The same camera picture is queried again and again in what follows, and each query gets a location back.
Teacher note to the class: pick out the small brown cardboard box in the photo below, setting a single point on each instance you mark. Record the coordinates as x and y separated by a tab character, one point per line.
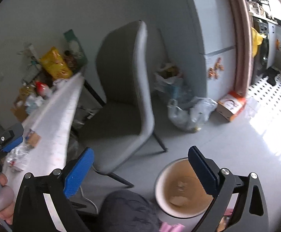
32	138

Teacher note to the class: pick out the green tall box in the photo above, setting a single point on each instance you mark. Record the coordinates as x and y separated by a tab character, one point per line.
75	48

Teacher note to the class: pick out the blue tissue box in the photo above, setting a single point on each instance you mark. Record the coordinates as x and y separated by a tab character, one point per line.
32	103

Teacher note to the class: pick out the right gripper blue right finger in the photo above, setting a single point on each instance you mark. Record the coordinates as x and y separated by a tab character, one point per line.
206	171

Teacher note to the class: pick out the round trash bin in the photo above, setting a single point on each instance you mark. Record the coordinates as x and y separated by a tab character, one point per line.
178	191

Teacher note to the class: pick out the white refrigerator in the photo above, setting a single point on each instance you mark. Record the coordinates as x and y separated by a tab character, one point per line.
214	28

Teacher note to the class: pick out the clear plastic wrap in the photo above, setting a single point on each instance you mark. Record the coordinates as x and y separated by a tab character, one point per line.
19	158

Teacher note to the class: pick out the person's left hand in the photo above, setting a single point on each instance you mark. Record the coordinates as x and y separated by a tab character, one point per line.
6	201

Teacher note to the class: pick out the orange white box on floor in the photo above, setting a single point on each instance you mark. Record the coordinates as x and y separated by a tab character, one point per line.
231	105

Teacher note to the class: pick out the person's patterned knee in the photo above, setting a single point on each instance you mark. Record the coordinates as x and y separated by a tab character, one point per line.
125	210

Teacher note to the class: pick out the open brown cardboard box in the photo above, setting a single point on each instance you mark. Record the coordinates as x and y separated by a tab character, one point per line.
19	108

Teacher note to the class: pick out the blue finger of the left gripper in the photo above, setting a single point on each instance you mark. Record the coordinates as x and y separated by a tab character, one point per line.
8	145

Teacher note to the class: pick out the clear plastic bag on floor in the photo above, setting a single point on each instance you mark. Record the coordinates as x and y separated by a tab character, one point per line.
191	116

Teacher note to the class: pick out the yellow snack bag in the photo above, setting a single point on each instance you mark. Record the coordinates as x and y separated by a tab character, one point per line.
55	65

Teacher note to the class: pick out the grey upholstered chair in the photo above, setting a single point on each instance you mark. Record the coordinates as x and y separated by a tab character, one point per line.
126	121

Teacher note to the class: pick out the floral white tablecloth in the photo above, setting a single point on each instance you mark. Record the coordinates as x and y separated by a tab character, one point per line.
52	122

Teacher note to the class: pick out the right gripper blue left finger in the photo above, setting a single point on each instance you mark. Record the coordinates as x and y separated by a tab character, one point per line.
75	172

